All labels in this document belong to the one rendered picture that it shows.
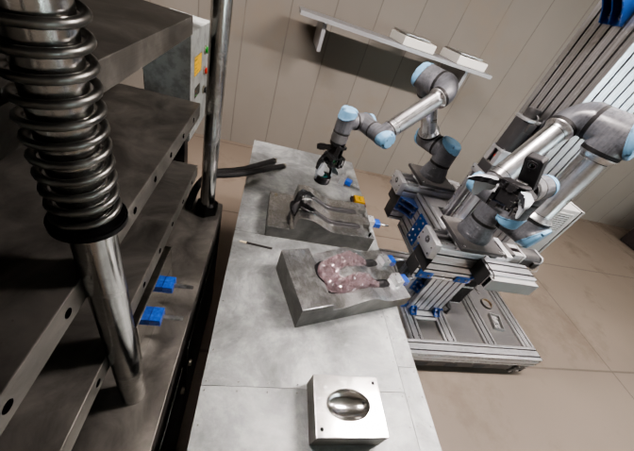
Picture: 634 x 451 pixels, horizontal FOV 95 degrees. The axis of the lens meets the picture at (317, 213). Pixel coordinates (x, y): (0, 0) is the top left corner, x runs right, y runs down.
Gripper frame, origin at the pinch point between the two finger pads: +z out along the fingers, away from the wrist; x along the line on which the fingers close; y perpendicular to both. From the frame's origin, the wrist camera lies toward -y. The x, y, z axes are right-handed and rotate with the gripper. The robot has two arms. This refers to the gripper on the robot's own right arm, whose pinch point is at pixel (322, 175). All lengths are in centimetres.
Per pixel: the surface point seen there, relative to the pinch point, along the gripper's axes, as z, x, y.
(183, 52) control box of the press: -40, -59, -22
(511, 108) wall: -22, 315, -71
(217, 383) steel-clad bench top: 20, -69, 64
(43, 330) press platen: -29, -94, 64
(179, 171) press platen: -4, -64, -5
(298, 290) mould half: 9, -38, 50
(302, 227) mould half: 12.2, -19.4, 20.5
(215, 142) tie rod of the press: -15, -51, -6
